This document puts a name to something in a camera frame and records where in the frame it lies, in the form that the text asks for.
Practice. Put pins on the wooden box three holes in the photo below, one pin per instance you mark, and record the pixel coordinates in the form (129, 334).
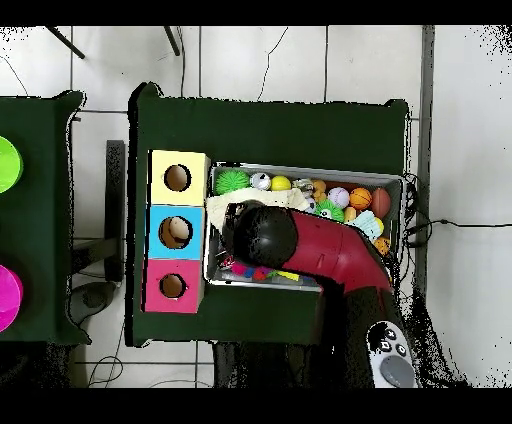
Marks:
(174, 208)

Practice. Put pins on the small silver can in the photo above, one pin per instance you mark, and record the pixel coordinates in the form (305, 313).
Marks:
(261, 181)

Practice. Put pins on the pale yellow cloth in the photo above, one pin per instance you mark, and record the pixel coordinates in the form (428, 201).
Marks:
(220, 210)

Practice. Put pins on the yellow ball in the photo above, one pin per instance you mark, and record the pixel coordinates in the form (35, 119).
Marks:
(281, 183)

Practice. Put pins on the plain green spiky ball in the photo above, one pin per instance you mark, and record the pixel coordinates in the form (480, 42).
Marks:
(232, 182)

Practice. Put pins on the green spiky ball with eyes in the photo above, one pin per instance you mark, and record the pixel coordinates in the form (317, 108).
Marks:
(328, 212)

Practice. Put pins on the white baseball toy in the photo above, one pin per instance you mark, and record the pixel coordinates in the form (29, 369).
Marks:
(338, 198)

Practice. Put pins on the orange basketball toy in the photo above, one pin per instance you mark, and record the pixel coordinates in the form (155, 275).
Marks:
(361, 198)

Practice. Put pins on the mint green cloth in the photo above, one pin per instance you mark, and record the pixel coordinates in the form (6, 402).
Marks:
(366, 224)

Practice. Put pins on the brown rubber ball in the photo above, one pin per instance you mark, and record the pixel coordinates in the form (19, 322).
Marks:
(381, 202)

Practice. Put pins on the black flat panel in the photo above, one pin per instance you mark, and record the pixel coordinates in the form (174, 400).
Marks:
(115, 200)

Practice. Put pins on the black tripod leg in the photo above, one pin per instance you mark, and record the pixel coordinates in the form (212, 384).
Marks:
(172, 40)
(64, 42)

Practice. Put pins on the dark green side table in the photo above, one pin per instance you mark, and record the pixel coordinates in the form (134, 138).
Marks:
(48, 200)

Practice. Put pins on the green round disc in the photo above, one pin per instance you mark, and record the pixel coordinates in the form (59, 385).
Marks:
(6, 164)

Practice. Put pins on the magenta round disc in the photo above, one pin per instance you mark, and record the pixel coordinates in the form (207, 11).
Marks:
(6, 296)

